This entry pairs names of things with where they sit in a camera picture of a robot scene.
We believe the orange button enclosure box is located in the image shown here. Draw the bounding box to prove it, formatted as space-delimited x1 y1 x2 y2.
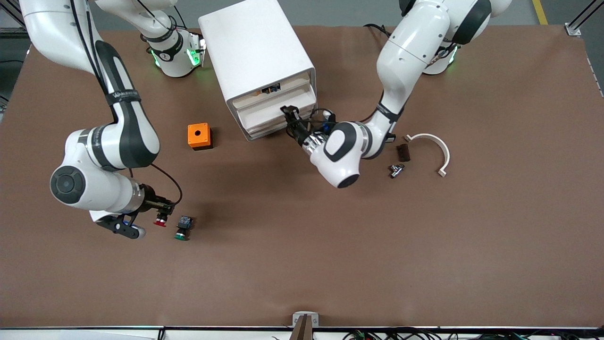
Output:
187 123 213 151

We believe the aluminium frame profile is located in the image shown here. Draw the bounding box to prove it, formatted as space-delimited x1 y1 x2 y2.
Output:
565 0 604 36

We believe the black base cable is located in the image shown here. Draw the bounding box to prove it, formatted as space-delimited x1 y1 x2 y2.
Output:
363 23 392 38

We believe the brown table cover mat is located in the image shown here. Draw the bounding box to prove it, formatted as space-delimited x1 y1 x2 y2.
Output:
0 24 604 329

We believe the black cable bundle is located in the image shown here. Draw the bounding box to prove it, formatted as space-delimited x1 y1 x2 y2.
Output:
344 329 604 340

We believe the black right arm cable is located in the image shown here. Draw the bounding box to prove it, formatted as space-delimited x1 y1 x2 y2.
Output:
70 0 184 206

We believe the white curved plastic bracket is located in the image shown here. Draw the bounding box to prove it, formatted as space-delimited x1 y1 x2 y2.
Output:
404 133 451 178

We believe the green push button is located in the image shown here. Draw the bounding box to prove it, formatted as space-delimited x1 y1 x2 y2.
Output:
174 215 194 241

